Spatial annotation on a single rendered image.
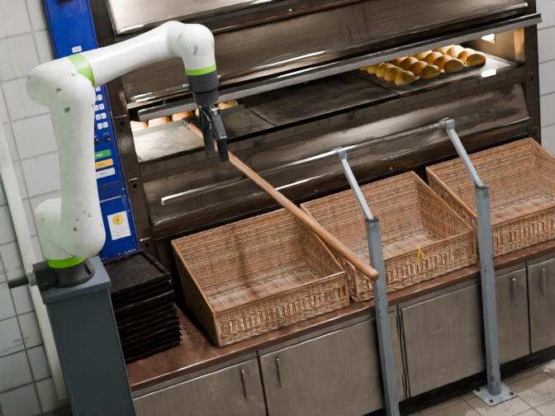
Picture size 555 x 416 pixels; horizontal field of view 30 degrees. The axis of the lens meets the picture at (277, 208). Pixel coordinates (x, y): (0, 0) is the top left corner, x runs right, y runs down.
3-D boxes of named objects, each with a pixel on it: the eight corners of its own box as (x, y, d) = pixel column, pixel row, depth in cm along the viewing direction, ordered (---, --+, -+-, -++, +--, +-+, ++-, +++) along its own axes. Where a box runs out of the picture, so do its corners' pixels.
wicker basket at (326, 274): (179, 300, 429) (168, 239, 418) (302, 262, 446) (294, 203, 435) (218, 350, 386) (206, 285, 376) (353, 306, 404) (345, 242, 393)
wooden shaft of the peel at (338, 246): (381, 281, 293) (380, 271, 291) (372, 283, 292) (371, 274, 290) (195, 128, 441) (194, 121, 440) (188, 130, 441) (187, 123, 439)
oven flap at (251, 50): (128, 104, 395) (114, 52, 394) (523, 8, 451) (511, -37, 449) (131, 102, 391) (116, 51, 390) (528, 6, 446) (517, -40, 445)
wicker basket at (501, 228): (427, 223, 465) (422, 166, 455) (533, 191, 483) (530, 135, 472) (487, 262, 423) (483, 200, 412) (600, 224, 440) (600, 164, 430)
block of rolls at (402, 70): (339, 62, 509) (338, 50, 507) (424, 40, 524) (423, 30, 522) (400, 87, 457) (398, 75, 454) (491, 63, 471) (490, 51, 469)
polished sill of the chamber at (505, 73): (137, 172, 412) (135, 163, 411) (517, 72, 468) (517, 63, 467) (141, 177, 407) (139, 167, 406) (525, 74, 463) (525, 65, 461)
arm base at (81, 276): (12, 302, 304) (7, 285, 302) (7, 283, 317) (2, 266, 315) (99, 279, 311) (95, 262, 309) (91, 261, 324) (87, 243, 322)
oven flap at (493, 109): (152, 227, 415) (139, 179, 414) (528, 121, 471) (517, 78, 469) (155, 227, 411) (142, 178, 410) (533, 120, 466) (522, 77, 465)
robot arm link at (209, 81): (223, 68, 307) (213, 63, 315) (186, 78, 303) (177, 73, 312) (226, 88, 309) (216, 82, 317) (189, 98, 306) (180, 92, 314)
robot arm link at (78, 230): (73, 268, 289) (58, 79, 273) (49, 252, 302) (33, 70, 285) (115, 258, 296) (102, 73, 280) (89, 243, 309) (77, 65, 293)
